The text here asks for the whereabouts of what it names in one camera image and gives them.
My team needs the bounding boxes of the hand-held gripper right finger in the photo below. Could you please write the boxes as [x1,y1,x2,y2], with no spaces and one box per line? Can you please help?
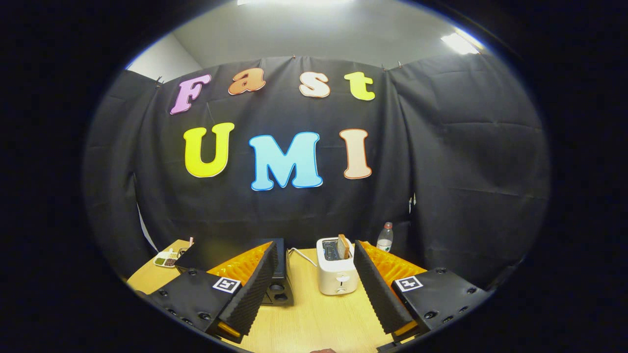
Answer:
[353,239,491,344]

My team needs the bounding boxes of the small ceiling light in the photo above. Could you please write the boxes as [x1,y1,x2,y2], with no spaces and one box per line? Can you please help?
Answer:
[441,32,480,55]

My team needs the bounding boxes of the white toaster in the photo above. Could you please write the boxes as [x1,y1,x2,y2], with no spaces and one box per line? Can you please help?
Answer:
[316,237,358,296]

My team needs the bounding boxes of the white power cable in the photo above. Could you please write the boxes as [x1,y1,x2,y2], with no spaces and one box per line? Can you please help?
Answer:
[287,247,318,268]

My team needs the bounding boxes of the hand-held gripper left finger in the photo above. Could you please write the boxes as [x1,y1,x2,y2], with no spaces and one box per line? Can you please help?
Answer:
[145,240,279,344]

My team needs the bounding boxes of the large ceiling light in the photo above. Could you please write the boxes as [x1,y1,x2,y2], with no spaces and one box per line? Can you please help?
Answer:
[235,0,354,6]

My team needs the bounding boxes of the divided white snack dish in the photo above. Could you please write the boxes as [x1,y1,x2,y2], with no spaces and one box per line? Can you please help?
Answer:
[153,249,182,268]

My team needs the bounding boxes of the clear water bottle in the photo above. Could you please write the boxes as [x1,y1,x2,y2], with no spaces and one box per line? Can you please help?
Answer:
[376,222,394,252]

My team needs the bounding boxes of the black toaster oven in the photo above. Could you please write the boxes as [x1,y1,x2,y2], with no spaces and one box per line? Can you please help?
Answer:
[174,238,295,307]

